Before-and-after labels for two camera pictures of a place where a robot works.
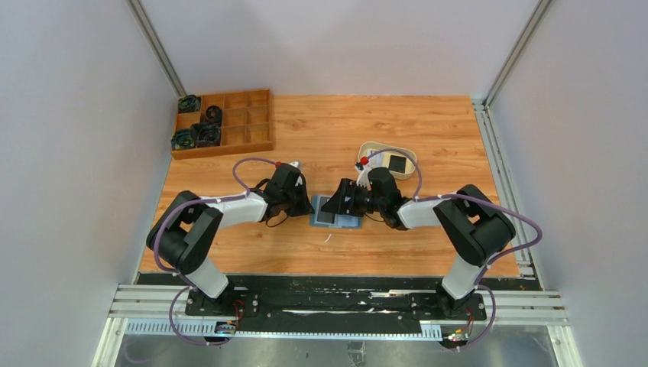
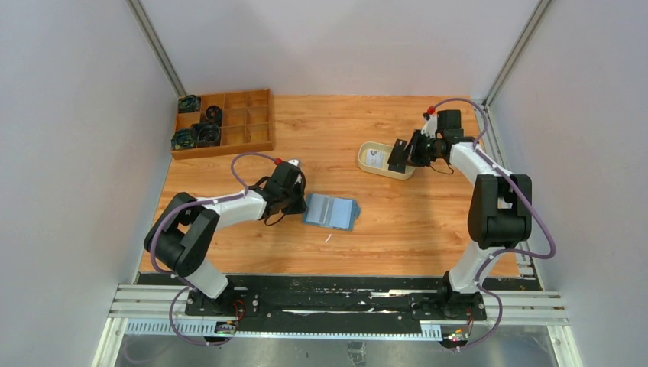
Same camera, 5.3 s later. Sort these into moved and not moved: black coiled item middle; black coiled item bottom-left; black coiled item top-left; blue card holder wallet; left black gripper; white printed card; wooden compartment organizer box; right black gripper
Moved: blue card holder wallet; right black gripper
Not moved: black coiled item top-left; black coiled item middle; left black gripper; white printed card; black coiled item bottom-left; wooden compartment organizer box
